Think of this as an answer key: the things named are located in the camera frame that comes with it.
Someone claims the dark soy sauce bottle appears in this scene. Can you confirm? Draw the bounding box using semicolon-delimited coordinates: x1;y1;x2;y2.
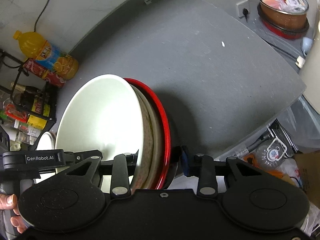
10;83;50;117

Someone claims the orange juice bottle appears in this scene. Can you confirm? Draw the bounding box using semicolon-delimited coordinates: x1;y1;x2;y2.
13;30;79;80

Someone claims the metal bowl with packets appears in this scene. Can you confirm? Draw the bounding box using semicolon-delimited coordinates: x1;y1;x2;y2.
257;0;309;40

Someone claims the black metal spice rack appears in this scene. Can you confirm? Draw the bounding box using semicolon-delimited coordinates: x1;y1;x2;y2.
1;50;58;135

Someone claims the cream speckled bowl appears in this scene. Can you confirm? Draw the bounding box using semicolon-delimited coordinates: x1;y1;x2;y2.
55;74;155;193
131;86;163;191

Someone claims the white wall power socket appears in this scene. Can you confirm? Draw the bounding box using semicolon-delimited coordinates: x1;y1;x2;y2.
235;0;250;18

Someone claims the person's left hand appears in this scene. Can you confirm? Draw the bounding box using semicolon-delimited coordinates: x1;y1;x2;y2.
0;193;28;234

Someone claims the black power cable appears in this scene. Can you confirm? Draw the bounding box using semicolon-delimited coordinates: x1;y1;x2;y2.
34;0;54;33

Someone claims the white Bakery small plate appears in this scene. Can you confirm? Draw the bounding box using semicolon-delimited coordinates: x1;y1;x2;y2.
35;132;56;184

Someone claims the large cooking oil bottle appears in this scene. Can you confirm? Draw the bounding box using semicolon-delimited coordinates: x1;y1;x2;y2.
4;103;47;138

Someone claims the red and black bowl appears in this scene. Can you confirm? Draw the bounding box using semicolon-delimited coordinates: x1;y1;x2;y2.
125;77;179;190

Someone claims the cardboard box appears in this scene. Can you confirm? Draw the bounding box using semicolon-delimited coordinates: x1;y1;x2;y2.
295;151;320;208

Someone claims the red soda can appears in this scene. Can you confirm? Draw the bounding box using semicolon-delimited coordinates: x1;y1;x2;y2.
23;59;66;88

